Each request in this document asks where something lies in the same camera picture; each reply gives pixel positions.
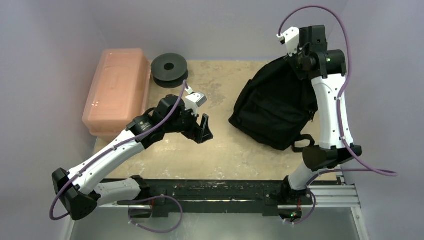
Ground black student backpack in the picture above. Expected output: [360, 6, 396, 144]
[228, 56, 318, 153]

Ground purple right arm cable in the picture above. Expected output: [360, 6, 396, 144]
[277, 5, 399, 193]

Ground black filament spool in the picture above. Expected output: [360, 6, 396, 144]
[151, 53, 189, 89]

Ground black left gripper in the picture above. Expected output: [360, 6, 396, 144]
[164, 103, 213, 143]

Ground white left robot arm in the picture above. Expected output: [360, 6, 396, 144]
[49, 92, 214, 221]

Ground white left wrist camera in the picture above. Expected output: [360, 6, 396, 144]
[184, 86, 208, 117]

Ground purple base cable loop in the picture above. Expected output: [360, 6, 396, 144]
[127, 193, 185, 234]

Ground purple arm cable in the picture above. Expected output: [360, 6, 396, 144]
[49, 79, 190, 221]
[277, 5, 399, 193]

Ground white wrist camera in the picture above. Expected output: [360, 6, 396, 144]
[276, 27, 300, 57]
[184, 86, 208, 117]

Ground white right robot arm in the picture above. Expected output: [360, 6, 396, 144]
[280, 25, 362, 204]

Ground translucent pink storage box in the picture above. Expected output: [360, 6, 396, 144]
[82, 48, 151, 138]

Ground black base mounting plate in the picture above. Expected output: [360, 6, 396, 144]
[118, 179, 313, 218]

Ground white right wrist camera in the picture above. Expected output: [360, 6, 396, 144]
[276, 27, 300, 57]

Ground aluminium frame rail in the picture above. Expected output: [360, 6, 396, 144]
[306, 61, 370, 240]

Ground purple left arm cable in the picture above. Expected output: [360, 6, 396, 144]
[49, 79, 190, 221]

